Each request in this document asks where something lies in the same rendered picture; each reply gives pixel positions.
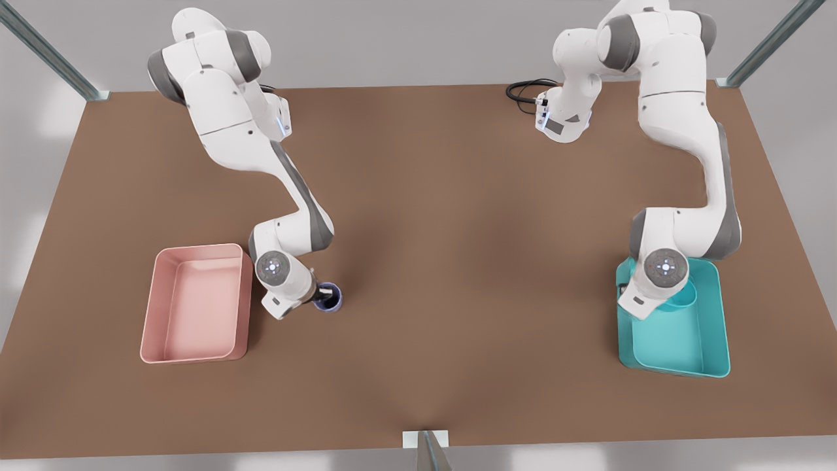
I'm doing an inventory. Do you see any dark blue cup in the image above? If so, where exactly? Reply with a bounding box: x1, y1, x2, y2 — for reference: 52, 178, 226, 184
313, 282, 343, 313

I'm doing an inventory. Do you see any teal cup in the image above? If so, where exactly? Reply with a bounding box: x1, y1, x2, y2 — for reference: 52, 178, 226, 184
664, 277, 698, 309

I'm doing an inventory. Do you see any pink rectangular box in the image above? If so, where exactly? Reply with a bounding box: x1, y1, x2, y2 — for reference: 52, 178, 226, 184
140, 243, 254, 364

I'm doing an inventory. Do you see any teal rectangular box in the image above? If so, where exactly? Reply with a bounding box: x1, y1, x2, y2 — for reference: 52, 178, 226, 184
616, 256, 731, 379

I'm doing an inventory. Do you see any silver frame post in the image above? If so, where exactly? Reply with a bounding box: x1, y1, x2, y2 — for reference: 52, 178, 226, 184
401, 430, 451, 471
0, 0, 111, 101
715, 0, 827, 88

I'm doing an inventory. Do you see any black cable loop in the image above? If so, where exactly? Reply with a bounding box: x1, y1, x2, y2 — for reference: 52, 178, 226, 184
505, 78, 560, 116

